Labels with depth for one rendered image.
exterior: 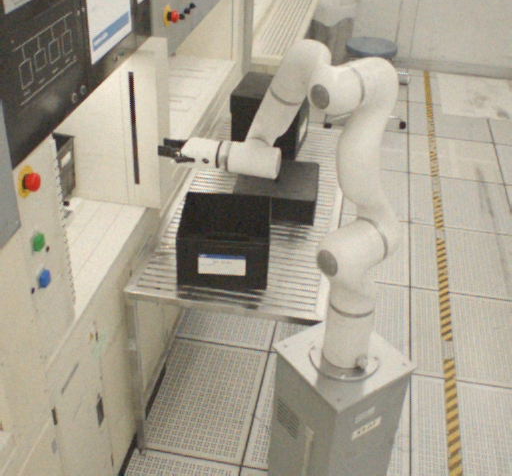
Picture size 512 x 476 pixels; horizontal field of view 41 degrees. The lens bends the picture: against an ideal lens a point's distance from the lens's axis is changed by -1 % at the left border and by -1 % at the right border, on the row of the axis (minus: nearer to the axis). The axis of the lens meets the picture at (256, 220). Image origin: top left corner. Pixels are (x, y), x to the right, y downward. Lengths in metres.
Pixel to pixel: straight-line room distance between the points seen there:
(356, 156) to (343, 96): 0.16
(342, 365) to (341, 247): 0.39
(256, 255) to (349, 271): 0.49
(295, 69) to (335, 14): 4.02
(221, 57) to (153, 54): 1.54
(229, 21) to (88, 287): 1.90
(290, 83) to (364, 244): 0.41
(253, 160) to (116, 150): 0.55
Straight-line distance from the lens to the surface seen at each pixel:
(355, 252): 1.57
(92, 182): 2.29
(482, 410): 2.93
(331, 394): 1.79
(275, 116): 1.68
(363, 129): 1.53
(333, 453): 1.90
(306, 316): 1.99
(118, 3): 1.86
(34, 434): 1.74
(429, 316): 3.29
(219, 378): 2.86
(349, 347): 1.79
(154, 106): 2.08
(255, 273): 2.03
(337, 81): 1.43
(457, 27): 6.18
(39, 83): 1.47
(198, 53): 3.57
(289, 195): 2.35
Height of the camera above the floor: 2.05
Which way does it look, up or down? 33 degrees down
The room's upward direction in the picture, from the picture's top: 3 degrees clockwise
